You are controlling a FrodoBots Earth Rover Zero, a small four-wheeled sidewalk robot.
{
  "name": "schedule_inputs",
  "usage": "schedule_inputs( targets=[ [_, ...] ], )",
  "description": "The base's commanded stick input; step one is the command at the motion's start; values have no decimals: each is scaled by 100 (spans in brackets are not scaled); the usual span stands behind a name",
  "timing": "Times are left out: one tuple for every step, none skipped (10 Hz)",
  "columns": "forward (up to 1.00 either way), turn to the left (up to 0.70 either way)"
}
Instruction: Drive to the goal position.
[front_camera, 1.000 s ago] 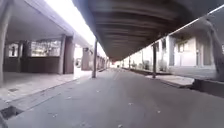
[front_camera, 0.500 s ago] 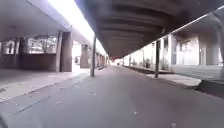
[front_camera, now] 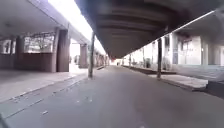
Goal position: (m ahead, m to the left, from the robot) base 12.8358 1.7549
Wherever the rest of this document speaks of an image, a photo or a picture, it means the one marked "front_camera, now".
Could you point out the dark canopy pole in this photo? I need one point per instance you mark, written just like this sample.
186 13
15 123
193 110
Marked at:
159 60
91 56

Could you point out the grey concrete path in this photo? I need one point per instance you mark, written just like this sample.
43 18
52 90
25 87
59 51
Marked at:
126 100

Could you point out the walkway canopy roof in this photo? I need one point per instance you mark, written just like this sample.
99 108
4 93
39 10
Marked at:
133 23

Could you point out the concrete building with columns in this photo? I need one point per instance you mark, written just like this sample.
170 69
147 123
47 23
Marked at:
61 50

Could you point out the raised grey pavement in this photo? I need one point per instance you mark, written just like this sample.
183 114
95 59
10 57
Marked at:
181 81

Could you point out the pale building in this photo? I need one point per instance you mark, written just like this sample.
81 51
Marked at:
191 50

